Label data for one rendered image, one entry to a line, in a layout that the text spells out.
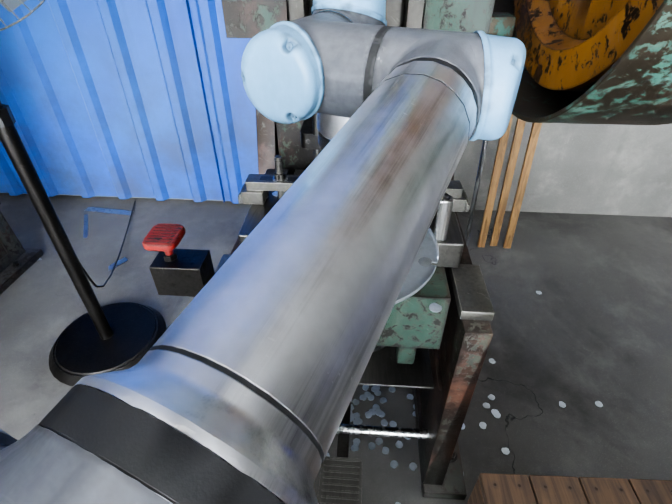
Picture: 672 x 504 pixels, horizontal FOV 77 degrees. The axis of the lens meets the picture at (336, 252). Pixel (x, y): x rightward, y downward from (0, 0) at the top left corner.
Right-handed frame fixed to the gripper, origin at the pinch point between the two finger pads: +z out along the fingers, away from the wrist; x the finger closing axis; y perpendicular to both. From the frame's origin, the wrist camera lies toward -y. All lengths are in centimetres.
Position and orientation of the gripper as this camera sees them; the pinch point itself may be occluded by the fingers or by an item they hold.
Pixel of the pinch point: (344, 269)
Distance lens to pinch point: 61.6
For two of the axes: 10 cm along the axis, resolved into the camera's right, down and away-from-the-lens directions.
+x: -10.0, -0.4, 0.5
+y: 0.7, -6.1, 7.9
